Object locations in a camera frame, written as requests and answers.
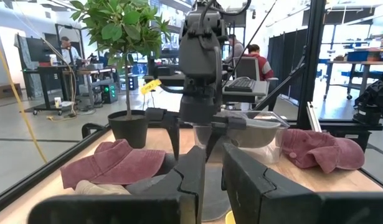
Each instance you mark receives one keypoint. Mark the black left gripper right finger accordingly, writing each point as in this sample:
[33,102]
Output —
[256,193]

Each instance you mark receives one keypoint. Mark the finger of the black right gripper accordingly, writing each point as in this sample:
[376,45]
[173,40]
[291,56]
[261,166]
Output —
[213,140]
[174,137]

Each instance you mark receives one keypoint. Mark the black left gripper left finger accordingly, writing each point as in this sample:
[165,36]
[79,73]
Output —
[191,180]

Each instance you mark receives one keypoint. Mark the grey cap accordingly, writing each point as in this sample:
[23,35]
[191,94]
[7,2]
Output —
[256,137]

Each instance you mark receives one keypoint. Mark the maroon cap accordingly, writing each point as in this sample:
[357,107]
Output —
[116,165]
[319,149]

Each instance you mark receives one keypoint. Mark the beige cap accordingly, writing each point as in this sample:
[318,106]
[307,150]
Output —
[101,188]

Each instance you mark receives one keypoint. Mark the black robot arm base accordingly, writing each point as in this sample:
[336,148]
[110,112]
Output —
[371,102]

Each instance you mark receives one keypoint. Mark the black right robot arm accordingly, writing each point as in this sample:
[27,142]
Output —
[200,53]

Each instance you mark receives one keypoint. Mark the yellow plastic bin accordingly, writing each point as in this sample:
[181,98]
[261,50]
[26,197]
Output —
[230,218]

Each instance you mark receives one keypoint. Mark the clear plastic bin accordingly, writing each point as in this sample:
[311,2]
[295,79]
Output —
[272,152]

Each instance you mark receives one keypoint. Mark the green potted plant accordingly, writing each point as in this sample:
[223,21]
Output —
[129,130]

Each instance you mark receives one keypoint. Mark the black keyboard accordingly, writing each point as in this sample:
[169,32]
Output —
[241,85]

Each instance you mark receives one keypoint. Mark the yellow tag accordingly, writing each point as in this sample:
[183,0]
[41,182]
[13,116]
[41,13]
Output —
[150,86]

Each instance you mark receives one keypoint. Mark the grey office chair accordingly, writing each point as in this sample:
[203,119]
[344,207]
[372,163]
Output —
[247,68]

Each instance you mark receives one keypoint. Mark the person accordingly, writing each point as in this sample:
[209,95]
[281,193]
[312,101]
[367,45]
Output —
[262,65]
[69,51]
[236,46]

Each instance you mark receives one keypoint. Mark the black computer tower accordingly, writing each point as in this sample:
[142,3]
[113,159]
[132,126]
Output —
[109,93]

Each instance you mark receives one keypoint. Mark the dark divider curtain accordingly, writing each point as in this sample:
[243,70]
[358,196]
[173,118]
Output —
[287,62]

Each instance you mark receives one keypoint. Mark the black desk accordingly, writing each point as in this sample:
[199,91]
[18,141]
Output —
[45,70]

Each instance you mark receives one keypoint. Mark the grey workbench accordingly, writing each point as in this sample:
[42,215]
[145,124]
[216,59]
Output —
[359,63]

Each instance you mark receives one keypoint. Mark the blue storage bin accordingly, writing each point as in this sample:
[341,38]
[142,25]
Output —
[357,56]

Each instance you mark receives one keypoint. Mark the cardboard box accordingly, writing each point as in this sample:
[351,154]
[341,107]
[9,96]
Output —
[4,91]

